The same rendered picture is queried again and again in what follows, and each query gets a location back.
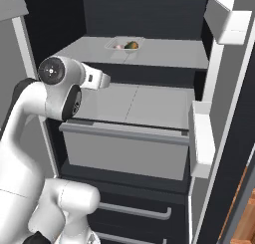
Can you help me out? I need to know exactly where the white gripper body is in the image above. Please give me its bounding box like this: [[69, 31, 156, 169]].
[[98, 72, 112, 90]]

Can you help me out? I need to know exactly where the grey glass fridge shelf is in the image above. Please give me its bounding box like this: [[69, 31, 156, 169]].
[[71, 82, 197, 131]]

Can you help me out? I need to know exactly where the tall white door bin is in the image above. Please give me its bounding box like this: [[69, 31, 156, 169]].
[[187, 100, 217, 179]]

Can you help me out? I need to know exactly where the grey door bin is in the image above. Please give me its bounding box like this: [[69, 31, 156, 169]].
[[0, 0, 30, 23]]

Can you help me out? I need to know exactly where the small white door bin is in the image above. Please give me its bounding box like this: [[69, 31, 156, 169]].
[[202, 0, 254, 46]]

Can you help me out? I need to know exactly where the dark grey fridge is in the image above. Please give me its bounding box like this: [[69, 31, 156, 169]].
[[13, 0, 224, 244]]

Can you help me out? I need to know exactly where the grey crisper drawer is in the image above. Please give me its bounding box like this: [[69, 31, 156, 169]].
[[58, 118, 191, 182]]

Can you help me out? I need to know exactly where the green orange squash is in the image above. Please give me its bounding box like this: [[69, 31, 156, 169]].
[[124, 40, 139, 51]]

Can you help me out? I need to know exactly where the grey freezer drawer handle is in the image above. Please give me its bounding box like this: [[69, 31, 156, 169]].
[[98, 201, 173, 221], [95, 231, 168, 244]]

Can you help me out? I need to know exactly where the clear tupperware container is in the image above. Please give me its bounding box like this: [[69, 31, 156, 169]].
[[105, 36, 145, 54]]

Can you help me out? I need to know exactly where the wooden cupboard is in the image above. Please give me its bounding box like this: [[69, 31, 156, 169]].
[[217, 164, 255, 244]]

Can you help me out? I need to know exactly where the grey fridge door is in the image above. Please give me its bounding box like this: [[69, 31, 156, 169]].
[[0, 0, 62, 180], [187, 0, 255, 244]]

